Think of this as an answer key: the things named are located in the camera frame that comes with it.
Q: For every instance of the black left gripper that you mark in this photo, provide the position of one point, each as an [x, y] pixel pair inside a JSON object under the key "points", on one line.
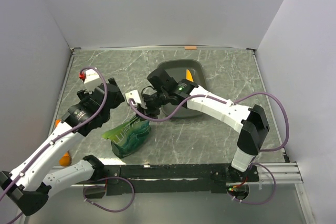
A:
{"points": [[84, 96]]}

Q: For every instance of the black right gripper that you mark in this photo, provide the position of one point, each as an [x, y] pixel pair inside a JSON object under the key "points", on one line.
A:
{"points": [[146, 109]]}

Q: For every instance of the yellow plastic scoop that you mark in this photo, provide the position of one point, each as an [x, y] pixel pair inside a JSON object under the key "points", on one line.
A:
{"points": [[189, 76]]}

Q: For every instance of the green litter bag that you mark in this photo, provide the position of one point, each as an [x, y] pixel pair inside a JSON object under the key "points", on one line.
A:
{"points": [[128, 137]]}

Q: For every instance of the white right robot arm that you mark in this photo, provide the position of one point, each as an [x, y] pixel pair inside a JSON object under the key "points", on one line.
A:
{"points": [[250, 122]]}

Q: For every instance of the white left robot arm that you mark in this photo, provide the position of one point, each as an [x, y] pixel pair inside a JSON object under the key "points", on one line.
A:
{"points": [[31, 184]]}

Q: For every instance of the grey litter tray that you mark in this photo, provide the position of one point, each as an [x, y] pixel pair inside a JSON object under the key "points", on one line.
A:
{"points": [[177, 69]]}

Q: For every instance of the orange tape piece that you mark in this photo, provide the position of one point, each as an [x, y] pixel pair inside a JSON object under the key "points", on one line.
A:
{"points": [[190, 47]]}

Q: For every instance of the orange toy carrot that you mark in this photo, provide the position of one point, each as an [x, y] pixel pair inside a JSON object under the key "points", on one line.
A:
{"points": [[65, 160]]}

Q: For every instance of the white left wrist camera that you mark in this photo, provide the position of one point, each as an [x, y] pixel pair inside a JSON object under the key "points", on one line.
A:
{"points": [[90, 79]]}

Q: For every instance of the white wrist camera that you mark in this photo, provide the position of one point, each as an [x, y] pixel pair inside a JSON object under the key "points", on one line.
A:
{"points": [[90, 79], [135, 98]]}

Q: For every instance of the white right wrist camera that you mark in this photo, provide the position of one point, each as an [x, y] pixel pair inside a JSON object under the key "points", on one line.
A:
{"points": [[135, 98]]}

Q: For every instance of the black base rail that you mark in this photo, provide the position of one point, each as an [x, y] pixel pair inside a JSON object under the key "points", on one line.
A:
{"points": [[175, 178]]}

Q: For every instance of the aluminium frame rail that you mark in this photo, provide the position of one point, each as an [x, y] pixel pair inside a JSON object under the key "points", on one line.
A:
{"points": [[283, 173]]}

